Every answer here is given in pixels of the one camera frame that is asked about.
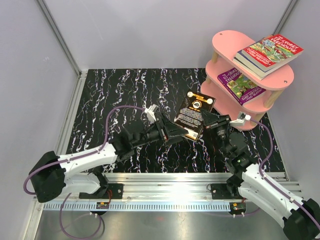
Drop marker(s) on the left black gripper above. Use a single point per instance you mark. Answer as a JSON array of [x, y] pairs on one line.
[[173, 130]]

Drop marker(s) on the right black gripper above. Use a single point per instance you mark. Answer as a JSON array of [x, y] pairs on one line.
[[209, 118]]

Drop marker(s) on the blue 169-storey treehouse book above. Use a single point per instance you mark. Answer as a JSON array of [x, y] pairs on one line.
[[189, 115]]

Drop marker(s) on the purple treehouse book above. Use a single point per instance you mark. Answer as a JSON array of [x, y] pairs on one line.
[[239, 86]]

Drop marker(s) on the dark blue hardcover book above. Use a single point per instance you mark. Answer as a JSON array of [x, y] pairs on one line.
[[251, 68]]

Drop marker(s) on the blue orange sunset paperback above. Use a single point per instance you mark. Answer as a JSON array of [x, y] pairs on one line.
[[239, 54]]

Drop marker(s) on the red 13-storey treehouse book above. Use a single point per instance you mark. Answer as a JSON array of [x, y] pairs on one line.
[[269, 53]]

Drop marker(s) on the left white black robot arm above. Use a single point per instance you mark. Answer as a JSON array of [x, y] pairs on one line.
[[54, 175]]

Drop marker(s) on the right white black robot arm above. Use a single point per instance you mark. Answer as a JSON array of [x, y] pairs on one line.
[[299, 218]]

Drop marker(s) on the pink three-tier shelf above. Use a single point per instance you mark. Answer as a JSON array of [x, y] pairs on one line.
[[225, 45]]

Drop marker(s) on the black marble pattern mat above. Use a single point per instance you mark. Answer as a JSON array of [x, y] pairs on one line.
[[112, 98]]

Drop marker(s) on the right small circuit board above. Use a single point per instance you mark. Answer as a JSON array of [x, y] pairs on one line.
[[238, 208]]

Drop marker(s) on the small circuit board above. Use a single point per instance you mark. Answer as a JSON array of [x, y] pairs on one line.
[[238, 208], [102, 205]]

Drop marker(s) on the left small circuit board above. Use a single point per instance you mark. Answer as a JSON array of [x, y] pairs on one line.
[[102, 205]]

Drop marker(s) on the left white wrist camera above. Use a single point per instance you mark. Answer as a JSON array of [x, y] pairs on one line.
[[151, 113]]

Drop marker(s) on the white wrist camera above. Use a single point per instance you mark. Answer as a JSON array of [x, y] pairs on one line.
[[241, 119], [151, 113]]

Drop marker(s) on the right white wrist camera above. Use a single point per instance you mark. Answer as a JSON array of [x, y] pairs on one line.
[[241, 119]]

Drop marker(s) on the aluminium mounting rail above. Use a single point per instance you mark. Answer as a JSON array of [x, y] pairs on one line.
[[167, 187]]

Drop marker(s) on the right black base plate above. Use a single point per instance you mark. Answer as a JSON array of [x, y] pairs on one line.
[[219, 191]]

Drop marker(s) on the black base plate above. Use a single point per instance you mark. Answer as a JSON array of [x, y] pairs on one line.
[[112, 190], [219, 191]]

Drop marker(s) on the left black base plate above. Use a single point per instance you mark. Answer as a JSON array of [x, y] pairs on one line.
[[112, 190]]

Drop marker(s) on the left aluminium corner post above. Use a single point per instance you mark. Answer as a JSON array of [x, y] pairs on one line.
[[58, 35]]

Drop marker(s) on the aluminium corner post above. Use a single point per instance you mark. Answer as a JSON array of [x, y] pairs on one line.
[[58, 35], [285, 16]]

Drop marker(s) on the right aluminium corner post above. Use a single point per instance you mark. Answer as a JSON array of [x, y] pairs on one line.
[[285, 16]]

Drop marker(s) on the white slotted cable duct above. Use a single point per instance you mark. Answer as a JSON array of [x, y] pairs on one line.
[[140, 206]]

